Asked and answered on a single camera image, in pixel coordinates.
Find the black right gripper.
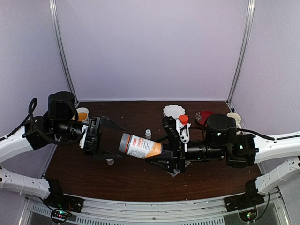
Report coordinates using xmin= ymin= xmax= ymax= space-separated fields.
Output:
xmin=144 ymin=132 xmax=226 ymax=173

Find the clear plastic pill organizer box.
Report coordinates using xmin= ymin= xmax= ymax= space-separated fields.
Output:
xmin=167 ymin=161 xmax=191 ymax=177

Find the white pill bottle green label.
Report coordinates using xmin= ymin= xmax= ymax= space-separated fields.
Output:
xmin=145 ymin=129 xmax=152 ymax=140

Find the grey capped pill bottle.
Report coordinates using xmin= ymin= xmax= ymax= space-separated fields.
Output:
xmin=119 ymin=133 xmax=163 ymax=159

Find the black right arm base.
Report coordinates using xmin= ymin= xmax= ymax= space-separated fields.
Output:
xmin=224 ymin=178 xmax=264 ymax=212

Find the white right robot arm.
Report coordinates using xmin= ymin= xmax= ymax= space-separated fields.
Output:
xmin=145 ymin=114 xmax=300 ymax=207

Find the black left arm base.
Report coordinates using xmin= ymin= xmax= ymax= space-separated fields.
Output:
xmin=41 ymin=179 xmax=84 ymax=224

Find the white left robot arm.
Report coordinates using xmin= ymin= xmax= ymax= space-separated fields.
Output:
xmin=0 ymin=91 xmax=124 ymax=208

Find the small white capped bottle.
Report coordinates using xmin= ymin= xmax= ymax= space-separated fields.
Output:
xmin=106 ymin=158 xmax=114 ymax=165

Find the patterned mug with orange interior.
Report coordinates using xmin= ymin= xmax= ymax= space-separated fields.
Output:
xmin=77 ymin=107 xmax=89 ymax=124

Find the orange pill bottle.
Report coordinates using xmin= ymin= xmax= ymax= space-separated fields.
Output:
xmin=179 ymin=115 xmax=189 ymax=125

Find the white scalloped ceramic bowl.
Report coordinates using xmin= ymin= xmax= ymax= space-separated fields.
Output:
xmin=163 ymin=104 xmax=186 ymax=119

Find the red floral plate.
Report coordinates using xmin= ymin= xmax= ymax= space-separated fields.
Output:
xmin=195 ymin=110 xmax=213 ymax=127

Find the cream ribbed mug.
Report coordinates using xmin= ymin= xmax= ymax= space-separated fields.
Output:
xmin=226 ymin=112 xmax=242 ymax=135

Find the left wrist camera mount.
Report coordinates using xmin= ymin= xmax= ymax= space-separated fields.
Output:
xmin=79 ymin=124 xmax=89 ymax=149

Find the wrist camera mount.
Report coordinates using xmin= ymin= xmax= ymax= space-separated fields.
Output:
xmin=162 ymin=116 xmax=191 ymax=144
xmin=79 ymin=124 xmax=89 ymax=149

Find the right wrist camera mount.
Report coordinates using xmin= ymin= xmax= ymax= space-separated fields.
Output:
xmin=162 ymin=116 xmax=191 ymax=144

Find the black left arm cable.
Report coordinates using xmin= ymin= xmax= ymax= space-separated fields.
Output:
xmin=0 ymin=97 xmax=86 ymax=146

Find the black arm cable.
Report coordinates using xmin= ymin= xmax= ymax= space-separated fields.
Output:
xmin=0 ymin=97 xmax=86 ymax=146
xmin=189 ymin=126 xmax=300 ymax=143

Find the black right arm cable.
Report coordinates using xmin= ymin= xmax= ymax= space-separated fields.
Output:
xmin=189 ymin=126 xmax=300 ymax=143

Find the aluminium front rail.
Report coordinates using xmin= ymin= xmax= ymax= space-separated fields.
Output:
xmin=18 ymin=185 xmax=291 ymax=225

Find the left aluminium frame post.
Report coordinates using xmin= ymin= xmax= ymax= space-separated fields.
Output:
xmin=49 ymin=0 xmax=79 ymax=106

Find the aluminium frame post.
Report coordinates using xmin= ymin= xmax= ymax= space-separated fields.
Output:
xmin=49 ymin=0 xmax=79 ymax=106
xmin=226 ymin=0 xmax=255 ymax=108

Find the right aluminium frame post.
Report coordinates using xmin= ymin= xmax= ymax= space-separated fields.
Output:
xmin=226 ymin=0 xmax=255 ymax=108

